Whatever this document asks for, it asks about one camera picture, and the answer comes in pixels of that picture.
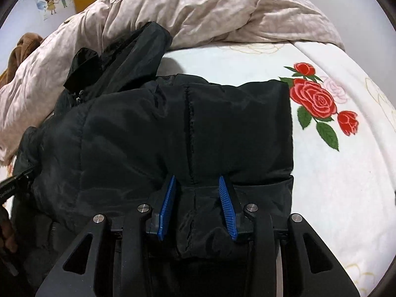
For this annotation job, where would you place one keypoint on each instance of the brown plush blanket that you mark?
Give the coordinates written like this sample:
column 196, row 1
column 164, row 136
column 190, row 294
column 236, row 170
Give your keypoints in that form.
column 21, row 49

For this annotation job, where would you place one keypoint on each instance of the person's left hand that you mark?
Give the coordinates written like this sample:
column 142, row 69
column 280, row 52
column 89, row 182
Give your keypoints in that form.
column 6, row 225

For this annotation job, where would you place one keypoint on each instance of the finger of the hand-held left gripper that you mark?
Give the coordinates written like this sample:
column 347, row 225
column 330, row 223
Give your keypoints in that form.
column 17, row 184

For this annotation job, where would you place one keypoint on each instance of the pink leaf-print duvet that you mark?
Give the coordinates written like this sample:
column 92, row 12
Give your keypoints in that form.
column 201, row 9

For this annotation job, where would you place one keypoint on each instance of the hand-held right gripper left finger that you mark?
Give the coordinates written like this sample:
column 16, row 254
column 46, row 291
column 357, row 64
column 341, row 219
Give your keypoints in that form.
column 167, row 204

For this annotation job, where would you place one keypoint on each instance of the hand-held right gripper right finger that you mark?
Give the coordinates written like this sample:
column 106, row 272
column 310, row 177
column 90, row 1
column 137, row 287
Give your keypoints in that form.
column 227, row 204

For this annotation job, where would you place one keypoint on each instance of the white rose-print bed sheet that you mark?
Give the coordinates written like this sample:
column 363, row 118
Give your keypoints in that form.
column 340, row 191

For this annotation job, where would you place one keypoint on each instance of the black padded jacket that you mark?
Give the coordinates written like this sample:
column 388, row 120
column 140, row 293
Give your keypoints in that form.
column 123, row 145

